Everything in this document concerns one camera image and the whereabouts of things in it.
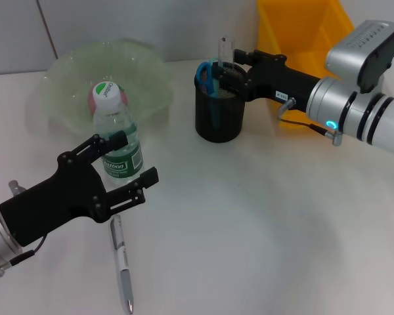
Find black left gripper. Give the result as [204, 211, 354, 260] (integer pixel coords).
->
[0, 129, 161, 248]

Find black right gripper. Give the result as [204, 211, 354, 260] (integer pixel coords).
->
[221, 48, 322, 112]

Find transparent plastic ruler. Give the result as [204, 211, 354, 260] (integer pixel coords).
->
[216, 36, 235, 72]

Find blue sheathed scissors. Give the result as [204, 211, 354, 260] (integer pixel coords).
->
[195, 58, 223, 131]

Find clear green-label water bottle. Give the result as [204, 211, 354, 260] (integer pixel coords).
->
[91, 81, 145, 188]

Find pink peach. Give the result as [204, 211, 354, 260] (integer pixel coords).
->
[87, 85, 131, 114]

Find grey white ballpoint pen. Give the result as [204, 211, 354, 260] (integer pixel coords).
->
[110, 214, 135, 315]

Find black mesh pen holder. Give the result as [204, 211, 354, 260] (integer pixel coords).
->
[194, 60, 248, 144]

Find green glass fruit bowl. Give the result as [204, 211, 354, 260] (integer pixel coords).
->
[26, 38, 175, 138]

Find yellow plastic bin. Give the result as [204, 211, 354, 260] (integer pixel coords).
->
[256, 0, 356, 131]

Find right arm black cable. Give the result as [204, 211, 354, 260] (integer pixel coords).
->
[276, 96, 345, 146]

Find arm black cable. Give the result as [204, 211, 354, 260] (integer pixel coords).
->
[9, 234, 49, 266]
[276, 96, 345, 146]

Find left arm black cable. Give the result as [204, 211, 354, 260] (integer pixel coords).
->
[9, 234, 49, 266]

